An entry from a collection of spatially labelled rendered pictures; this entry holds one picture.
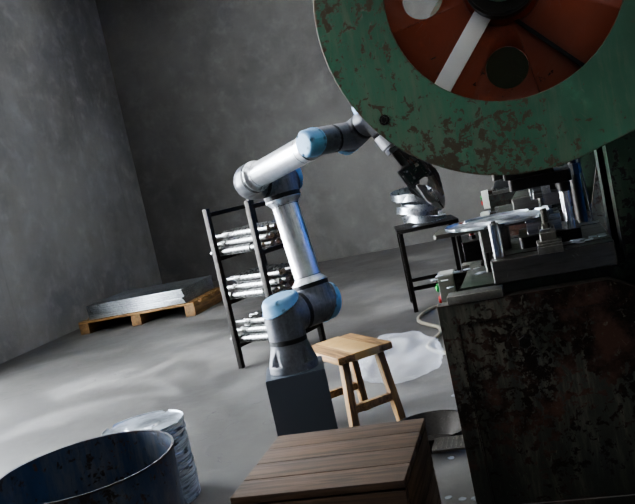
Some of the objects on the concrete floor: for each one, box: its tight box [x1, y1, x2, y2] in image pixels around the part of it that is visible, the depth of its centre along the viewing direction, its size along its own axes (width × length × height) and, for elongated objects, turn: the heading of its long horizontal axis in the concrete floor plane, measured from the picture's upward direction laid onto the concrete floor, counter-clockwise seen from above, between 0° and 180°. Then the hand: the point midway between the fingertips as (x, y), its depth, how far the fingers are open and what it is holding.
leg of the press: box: [437, 177, 635, 504], centre depth 191 cm, size 92×12×90 cm, turn 140°
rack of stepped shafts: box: [202, 199, 326, 369], centre depth 466 cm, size 43×46×95 cm
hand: (440, 203), depth 214 cm, fingers closed
